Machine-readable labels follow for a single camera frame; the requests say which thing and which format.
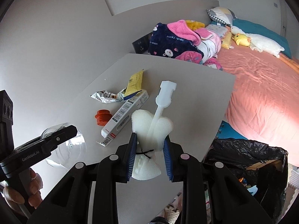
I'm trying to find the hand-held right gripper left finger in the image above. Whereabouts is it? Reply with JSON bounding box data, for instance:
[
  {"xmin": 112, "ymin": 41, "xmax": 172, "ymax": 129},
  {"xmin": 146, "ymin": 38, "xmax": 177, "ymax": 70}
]
[{"xmin": 26, "ymin": 133, "xmax": 138, "ymax": 224}]

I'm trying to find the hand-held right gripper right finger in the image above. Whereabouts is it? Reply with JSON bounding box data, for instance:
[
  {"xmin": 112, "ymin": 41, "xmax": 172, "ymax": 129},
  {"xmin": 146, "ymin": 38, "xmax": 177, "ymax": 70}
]
[{"xmin": 163, "ymin": 138, "xmax": 274, "ymax": 224}]

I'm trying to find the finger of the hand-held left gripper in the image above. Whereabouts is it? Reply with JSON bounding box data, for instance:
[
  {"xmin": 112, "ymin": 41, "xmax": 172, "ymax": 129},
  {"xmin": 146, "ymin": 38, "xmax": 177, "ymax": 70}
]
[{"xmin": 41, "ymin": 125, "xmax": 78, "ymax": 152}]

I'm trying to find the clear plastic jar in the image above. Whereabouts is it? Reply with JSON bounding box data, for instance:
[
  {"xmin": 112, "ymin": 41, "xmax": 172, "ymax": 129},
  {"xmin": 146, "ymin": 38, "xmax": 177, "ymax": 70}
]
[{"xmin": 41, "ymin": 122, "xmax": 87, "ymax": 168}]

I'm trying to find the white sponge brush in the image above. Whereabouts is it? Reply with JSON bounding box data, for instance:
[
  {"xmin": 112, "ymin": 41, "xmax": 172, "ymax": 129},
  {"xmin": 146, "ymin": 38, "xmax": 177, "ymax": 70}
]
[{"xmin": 131, "ymin": 80, "xmax": 177, "ymax": 181}]

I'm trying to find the black trash bag bin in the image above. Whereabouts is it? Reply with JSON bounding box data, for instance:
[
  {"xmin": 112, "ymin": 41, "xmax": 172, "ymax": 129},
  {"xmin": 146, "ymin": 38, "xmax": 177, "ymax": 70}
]
[{"xmin": 203, "ymin": 138, "xmax": 289, "ymax": 224}]

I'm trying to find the light blue blister card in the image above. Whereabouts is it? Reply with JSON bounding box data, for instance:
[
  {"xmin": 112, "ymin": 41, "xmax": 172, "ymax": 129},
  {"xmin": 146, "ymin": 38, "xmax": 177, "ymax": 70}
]
[{"xmin": 246, "ymin": 185, "xmax": 259, "ymax": 196}]

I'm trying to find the person's left hand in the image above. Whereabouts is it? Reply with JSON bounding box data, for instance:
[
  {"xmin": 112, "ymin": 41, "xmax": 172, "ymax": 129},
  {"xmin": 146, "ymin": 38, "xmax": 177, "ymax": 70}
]
[{"xmin": 3, "ymin": 167, "xmax": 44, "ymax": 210}]

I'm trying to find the long white carton box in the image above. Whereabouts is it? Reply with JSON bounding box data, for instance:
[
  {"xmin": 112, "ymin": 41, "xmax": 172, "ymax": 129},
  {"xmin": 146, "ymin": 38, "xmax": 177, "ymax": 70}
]
[{"xmin": 96, "ymin": 89, "xmax": 149, "ymax": 147}]

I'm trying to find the orange plastic cap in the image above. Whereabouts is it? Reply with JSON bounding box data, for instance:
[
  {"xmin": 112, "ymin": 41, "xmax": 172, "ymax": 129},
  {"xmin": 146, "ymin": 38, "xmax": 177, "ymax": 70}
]
[{"xmin": 94, "ymin": 109, "xmax": 113, "ymax": 126}]

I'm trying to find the crumpled silver foil wrapper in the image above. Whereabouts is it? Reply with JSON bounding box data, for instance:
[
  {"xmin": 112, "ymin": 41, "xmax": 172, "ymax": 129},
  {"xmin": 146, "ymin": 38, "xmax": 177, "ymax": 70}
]
[{"xmin": 90, "ymin": 87, "xmax": 143, "ymax": 103}]

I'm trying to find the blue foam floor mat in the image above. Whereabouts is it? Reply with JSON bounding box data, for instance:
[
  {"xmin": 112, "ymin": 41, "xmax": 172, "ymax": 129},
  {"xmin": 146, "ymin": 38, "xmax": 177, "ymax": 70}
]
[{"xmin": 216, "ymin": 121, "xmax": 232, "ymax": 143}]

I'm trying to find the yellow snack packet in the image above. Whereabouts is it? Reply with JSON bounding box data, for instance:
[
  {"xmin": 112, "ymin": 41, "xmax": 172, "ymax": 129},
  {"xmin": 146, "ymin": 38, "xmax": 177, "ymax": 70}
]
[{"xmin": 126, "ymin": 69, "xmax": 144, "ymax": 96}]

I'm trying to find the brown cardboard piece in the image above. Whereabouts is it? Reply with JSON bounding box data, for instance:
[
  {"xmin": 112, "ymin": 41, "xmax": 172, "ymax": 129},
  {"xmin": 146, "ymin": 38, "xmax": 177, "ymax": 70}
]
[{"xmin": 245, "ymin": 159, "xmax": 286, "ymax": 171}]

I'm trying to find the pink bed sheet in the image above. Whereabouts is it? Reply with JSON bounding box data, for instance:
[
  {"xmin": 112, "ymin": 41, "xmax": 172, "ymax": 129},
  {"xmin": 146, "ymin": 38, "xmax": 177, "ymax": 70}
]
[{"xmin": 210, "ymin": 43, "xmax": 299, "ymax": 167}]

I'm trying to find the navy printed blanket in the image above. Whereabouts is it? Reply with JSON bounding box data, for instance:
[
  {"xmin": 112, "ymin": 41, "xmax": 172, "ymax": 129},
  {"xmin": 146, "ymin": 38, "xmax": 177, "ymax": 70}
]
[{"xmin": 148, "ymin": 23, "xmax": 205, "ymax": 63}]

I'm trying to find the white cartoon print blanket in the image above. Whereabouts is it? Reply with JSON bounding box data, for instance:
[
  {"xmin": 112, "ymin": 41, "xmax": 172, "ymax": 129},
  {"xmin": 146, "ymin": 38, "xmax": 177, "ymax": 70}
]
[{"xmin": 195, "ymin": 28, "xmax": 222, "ymax": 63}]

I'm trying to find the white foam floor mat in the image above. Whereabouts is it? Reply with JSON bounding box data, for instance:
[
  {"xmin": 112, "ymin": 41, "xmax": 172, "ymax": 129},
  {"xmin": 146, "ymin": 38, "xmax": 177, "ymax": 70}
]
[{"xmin": 285, "ymin": 162, "xmax": 299, "ymax": 207}]

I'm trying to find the pink fleece blanket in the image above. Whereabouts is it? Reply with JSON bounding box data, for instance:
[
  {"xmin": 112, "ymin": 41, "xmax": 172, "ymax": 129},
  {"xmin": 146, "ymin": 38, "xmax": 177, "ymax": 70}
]
[{"xmin": 167, "ymin": 20, "xmax": 223, "ymax": 71}]

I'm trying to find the small yellow patterned pillow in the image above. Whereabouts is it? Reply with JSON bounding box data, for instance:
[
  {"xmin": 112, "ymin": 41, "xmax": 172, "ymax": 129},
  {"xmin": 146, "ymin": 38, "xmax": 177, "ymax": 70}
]
[{"xmin": 221, "ymin": 31, "xmax": 234, "ymax": 50}]

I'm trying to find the yellow cloth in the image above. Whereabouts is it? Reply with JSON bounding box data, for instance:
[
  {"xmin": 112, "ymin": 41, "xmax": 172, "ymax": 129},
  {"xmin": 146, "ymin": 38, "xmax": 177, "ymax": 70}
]
[{"xmin": 186, "ymin": 20, "xmax": 205, "ymax": 31}]

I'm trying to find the light blue pillow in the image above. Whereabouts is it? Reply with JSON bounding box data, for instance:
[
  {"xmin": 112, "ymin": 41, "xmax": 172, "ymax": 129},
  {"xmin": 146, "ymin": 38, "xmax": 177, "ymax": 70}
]
[{"xmin": 206, "ymin": 23, "xmax": 228, "ymax": 36}]

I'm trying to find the yellow duck plush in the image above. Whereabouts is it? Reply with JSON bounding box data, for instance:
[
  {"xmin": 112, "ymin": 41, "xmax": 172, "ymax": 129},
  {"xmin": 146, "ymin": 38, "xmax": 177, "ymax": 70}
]
[{"xmin": 234, "ymin": 34, "xmax": 251, "ymax": 46}]

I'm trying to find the white goose plush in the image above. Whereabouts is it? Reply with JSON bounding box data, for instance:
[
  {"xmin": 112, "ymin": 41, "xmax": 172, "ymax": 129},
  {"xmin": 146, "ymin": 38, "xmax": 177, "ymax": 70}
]
[{"xmin": 231, "ymin": 26, "xmax": 285, "ymax": 58}]

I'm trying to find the checked patchwork pillow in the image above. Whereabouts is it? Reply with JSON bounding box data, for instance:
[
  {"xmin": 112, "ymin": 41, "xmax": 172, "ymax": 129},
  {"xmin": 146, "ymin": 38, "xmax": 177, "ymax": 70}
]
[{"xmin": 207, "ymin": 7, "xmax": 237, "ymax": 26}]

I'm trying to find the dark wall socket panel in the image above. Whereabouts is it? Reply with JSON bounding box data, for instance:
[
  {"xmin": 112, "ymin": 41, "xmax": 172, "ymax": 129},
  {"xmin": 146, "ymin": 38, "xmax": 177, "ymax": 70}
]
[{"xmin": 132, "ymin": 33, "xmax": 152, "ymax": 54}]

